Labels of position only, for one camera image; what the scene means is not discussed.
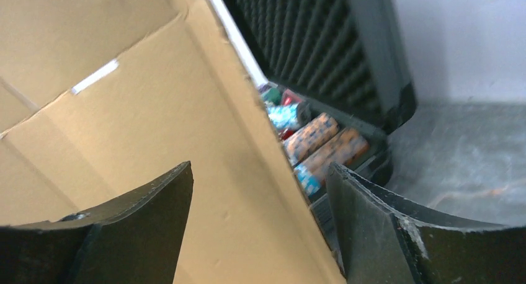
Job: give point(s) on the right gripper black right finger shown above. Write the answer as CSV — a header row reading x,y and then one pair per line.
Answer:
x,y
386,238

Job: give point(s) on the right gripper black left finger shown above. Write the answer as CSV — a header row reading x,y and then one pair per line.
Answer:
x,y
133,238

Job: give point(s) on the cardboard box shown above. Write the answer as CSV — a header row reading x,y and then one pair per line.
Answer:
x,y
100,97

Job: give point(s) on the black poker chip case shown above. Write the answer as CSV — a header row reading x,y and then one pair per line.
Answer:
x,y
337,85

